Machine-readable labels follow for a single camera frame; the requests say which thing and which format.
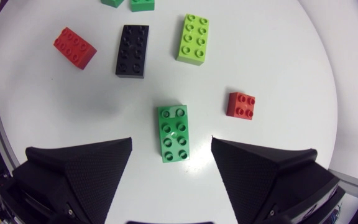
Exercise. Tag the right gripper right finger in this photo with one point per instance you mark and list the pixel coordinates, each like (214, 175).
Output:
(259, 177)

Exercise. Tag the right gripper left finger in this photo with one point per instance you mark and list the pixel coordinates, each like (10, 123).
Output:
(89, 177)

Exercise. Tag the long green toy brick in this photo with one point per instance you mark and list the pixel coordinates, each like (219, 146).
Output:
(174, 137)

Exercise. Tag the small red toy brick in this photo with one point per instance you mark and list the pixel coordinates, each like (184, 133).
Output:
(239, 107)

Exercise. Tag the long red toy brick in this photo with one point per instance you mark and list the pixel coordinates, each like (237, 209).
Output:
(73, 46)

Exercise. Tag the long black toy brick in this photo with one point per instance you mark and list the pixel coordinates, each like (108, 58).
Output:
(132, 51)

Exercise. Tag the long lime toy brick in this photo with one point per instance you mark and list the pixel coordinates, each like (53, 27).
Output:
(193, 40)

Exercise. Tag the small green toy brick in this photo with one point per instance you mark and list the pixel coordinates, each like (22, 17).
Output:
(142, 5)

